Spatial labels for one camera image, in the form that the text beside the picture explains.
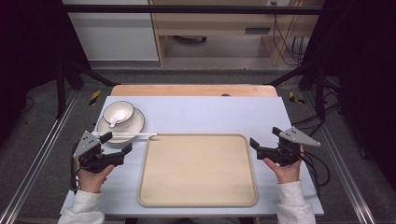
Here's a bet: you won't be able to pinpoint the white cabinet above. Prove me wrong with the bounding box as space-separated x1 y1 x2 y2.
61 0 160 63

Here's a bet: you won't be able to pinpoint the wooden table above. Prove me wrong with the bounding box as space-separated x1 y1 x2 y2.
110 84 279 98

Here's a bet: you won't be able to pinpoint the black curtain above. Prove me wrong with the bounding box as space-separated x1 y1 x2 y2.
0 0 92 144
300 0 396 190

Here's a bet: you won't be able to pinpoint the white bowl dark rim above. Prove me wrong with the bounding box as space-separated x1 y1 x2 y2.
102 100 135 129

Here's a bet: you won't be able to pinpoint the aluminium floor rail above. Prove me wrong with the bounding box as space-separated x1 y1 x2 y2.
0 89 79 224
302 91 378 224

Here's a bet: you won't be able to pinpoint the right hand-held gripper black cable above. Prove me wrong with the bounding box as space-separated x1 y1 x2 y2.
298 148 332 188

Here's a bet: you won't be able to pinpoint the hand-held gripper black cable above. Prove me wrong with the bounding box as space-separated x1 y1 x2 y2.
298 148 332 188
69 140 83 196

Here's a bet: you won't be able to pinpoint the light wooden desk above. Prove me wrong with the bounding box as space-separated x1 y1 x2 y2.
148 0 325 67

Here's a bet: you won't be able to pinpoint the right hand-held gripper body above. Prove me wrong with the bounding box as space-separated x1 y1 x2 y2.
256 126 321 167

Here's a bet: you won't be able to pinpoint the person's left hand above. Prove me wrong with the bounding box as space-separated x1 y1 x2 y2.
76 148 116 194

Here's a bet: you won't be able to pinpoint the left hand-held gripper black cable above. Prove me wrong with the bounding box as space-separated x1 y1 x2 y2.
69 140 83 196

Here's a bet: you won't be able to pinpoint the light blue table board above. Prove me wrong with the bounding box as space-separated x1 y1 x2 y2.
60 95 325 217

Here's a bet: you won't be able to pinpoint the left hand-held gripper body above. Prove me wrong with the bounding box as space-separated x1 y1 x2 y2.
73 130 125 175

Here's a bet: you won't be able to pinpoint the white plate dark rim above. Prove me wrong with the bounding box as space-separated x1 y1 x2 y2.
96 106 146 145

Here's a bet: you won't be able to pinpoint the white ceramic spoon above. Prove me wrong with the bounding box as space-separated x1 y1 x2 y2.
107 110 132 130

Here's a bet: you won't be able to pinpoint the black metal stand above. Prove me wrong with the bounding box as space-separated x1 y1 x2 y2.
266 61 329 123
55 59 121 119

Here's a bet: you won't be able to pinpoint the hanging black cables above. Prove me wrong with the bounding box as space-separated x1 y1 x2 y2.
271 1 306 67

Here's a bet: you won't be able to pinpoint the black floor cables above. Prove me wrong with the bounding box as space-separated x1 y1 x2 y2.
291 76 345 138

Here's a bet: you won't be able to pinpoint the person's right hand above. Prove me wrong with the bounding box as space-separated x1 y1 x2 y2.
262 145 305 185

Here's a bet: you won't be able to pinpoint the yellow black tape marker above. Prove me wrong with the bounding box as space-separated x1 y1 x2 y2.
287 90 306 105
88 90 103 107

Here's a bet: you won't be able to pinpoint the white chopstick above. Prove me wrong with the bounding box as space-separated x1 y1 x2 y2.
91 132 159 137
111 134 153 141

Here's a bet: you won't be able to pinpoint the beige rectangular tray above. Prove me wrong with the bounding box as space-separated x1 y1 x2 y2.
136 133 259 208

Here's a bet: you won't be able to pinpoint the black frame crossbar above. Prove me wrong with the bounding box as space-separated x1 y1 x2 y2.
61 4 323 16

